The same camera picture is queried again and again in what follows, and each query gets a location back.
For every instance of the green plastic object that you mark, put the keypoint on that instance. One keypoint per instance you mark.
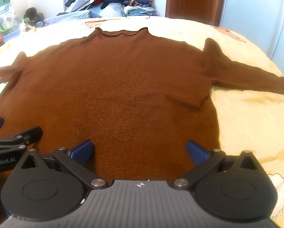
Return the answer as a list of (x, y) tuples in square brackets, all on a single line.
[(4, 28)]

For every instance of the dark plush toy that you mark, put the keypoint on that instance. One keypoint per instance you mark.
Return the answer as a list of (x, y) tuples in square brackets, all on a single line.
[(31, 13)]

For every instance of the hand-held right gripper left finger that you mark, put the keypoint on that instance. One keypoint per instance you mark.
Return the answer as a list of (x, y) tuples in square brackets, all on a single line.
[(83, 151)]

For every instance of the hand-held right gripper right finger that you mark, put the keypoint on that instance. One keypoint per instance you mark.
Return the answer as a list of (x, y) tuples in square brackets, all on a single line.
[(196, 153)]

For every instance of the blue quilted blanket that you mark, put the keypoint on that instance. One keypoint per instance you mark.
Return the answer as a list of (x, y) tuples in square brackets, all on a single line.
[(68, 16)]

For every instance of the brown knit sweater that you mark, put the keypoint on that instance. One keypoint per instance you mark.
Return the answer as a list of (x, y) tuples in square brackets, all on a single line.
[(120, 87)]

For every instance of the floral pillow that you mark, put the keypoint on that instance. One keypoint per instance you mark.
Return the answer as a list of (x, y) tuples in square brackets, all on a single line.
[(9, 19)]

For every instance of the white sliding wardrobe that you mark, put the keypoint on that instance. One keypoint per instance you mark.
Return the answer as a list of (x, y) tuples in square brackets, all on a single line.
[(251, 16)]

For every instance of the yellow printed blanket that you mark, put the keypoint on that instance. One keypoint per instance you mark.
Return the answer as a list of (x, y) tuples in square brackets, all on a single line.
[(246, 123)]

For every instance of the brown wooden door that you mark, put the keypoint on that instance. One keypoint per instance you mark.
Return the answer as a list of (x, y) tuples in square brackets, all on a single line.
[(191, 2)]

